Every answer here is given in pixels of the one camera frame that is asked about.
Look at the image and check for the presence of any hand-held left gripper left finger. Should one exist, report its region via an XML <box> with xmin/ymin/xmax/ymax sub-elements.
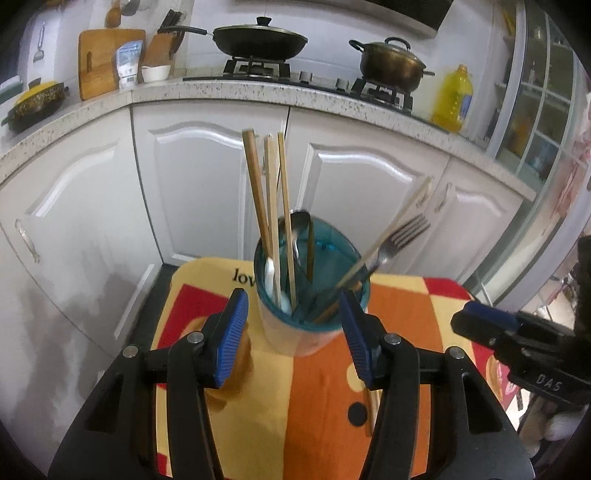
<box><xmin>48</xmin><ymin>288</ymin><xmax>250</xmax><ymax>480</ymax></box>

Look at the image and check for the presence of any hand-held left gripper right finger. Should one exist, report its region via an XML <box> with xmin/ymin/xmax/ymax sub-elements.
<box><xmin>338</xmin><ymin>291</ymin><xmax>532</xmax><ymax>480</ymax></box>

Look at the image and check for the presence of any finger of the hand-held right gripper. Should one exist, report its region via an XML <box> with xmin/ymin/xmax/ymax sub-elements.
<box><xmin>450</xmin><ymin>310</ymin><xmax>513</xmax><ymax>365</ymax></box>
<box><xmin>464</xmin><ymin>300</ymin><xmax>527</xmax><ymax>333</ymax></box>

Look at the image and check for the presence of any floral ceramic utensil holder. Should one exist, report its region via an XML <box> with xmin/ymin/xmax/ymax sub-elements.
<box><xmin>253</xmin><ymin>210</ymin><xmax>372</xmax><ymax>358</ymax></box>

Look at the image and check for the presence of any light wooden chopstick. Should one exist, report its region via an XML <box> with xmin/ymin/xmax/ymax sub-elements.
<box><xmin>365</xmin><ymin>388</ymin><xmax>382</xmax><ymax>439</ymax></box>
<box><xmin>242</xmin><ymin>130</ymin><xmax>278</xmax><ymax>296</ymax></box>
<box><xmin>263</xmin><ymin>135</ymin><xmax>283</xmax><ymax>305</ymax></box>
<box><xmin>277</xmin><ymin>132</ymin><xmax>298</xmax><ymax>315</ymax></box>
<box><xmin>314</xmin><ymin>178</ymin><xmax>435</xmax><ymax>324</ymax></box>

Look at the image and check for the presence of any metal fork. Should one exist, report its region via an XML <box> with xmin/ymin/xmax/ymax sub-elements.
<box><xmin>365</xmin><ymin>213</ymin><xmax>432</xmax><ymax>278</ymax></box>

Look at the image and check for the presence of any dark brown chopstick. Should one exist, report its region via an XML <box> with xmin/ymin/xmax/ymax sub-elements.
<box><xmin>305</xmin><ymin>220</ymin><xmax>317</xmax><ymax>282</ymax></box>

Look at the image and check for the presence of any dark spoon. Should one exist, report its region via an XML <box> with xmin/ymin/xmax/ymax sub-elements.
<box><xmin>290</xmin><ymin>210</ymin><xmax>312</xmax><ymax>268</ymax></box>

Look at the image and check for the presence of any white fluffy cloth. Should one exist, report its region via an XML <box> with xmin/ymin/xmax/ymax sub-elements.
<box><xmin>519</xmin><ymin>397</ymin><xmax>583</xmax><ymax>457</ymax></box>

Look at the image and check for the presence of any white ceramic spoon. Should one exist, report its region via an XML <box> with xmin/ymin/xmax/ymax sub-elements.
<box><xmin>263</xmin><ymin>256</ymin><xmax>294</xmax><ymax>317</ymax></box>

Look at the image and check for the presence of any orange yellow red printed blanket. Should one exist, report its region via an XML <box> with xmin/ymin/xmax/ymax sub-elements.
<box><xmin>154</xmin><ymin>257</ymin><xmax>522</xmax><ymax>480</ymax></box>

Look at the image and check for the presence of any white cabinet door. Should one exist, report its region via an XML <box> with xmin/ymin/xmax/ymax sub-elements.
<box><xmin>284</xmin><ymin>107</ymin><xmax>451</xmax><ymax>278</ymax></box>
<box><xmin>130</xmin><ymin>102</ymin><xmax>291</xmax><ymax>268</ymax></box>
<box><xmin>429</xmin><ymin>157</ymin><xmax>525</xmax><ymax>287</ymax></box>
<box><xmin>0</xmin><ymin>107</ymin><xmax>160</xmax><ymax>467</ymax></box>

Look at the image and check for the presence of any glass sliding door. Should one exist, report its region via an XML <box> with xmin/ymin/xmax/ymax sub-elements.
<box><xmin>480</xmin><ymin>0</ymin><xmax>591</xmax><ymax>305</ymax></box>

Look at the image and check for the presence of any yellow oil bottle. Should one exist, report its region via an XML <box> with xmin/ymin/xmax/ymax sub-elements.
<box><xmin>431</xmin><ymin>64</ymin><xmax>475</xmax><ymax>134</ymax></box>

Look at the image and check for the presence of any black gas stove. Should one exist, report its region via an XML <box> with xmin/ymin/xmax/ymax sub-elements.
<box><xmin>182</xmin><ymin>58</ymin><xmax>416</xmax><ymax>116</ymax></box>

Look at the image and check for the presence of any bronze cooking pot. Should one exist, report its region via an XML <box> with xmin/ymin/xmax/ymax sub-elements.
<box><xmin>348</xmin><ymin>37</ymin><xmax>435</xmax><ymax>93</ymax></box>

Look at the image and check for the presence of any speckled kitchen countertop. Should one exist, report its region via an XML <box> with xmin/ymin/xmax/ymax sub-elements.
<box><xmin>0</xmin><ymin>76</ymin><xmax>539</xmax><ymax>201</ymax></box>

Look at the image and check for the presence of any white bowl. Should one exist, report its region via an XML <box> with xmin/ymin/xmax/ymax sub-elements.
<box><xmin>141</xmin><ymin>65</ymin><xmax>172</xmax><ymax>84</ymax></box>

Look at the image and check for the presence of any white blue packet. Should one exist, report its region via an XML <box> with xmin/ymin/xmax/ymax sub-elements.
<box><xmin>115</xmin><ymin>39</ymin><xmax>144</xmax><ymax>90</ymax></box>

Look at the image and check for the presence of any wooden knife block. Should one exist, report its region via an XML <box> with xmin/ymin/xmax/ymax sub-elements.
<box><xmin>141</xmin><ymin>9</ymin><xmax>185</xmax><ymax>70</ymax></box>

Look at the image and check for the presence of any black wok with lid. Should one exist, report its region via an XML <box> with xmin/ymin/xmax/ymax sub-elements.
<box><xmin>157</xmin><ymin>16</ymin><xmax>309</xmax><ymax>62</ymax></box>

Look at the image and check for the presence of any wooden cutting board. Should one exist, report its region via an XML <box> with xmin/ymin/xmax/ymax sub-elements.
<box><xmin>78</xmin><ymin>28</ymin><xmax>147</xmax><ymax>101</ymax></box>

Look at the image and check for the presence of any black pot yellow lid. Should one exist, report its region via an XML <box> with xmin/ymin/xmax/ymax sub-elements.
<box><xmin>0</xmin><ymin>79</ymin><xmax>71</xmax><ymax>134</ymax></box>

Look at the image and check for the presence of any black range hood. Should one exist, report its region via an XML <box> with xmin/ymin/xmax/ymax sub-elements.
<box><xmin>365</xmin><ymin>0</ymin><xmax>455</xmax><ymax>33</ymax></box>

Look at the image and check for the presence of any metal cabinet handle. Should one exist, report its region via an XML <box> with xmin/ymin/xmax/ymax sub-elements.
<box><xmin>434</xmin><ymin>182</ymin><xmax>454</xmax><ymax>214</ymax></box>
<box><xmin>15</xmin><ymin>219</ymin><xmax>41</xmax><ymax>264</ymax></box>

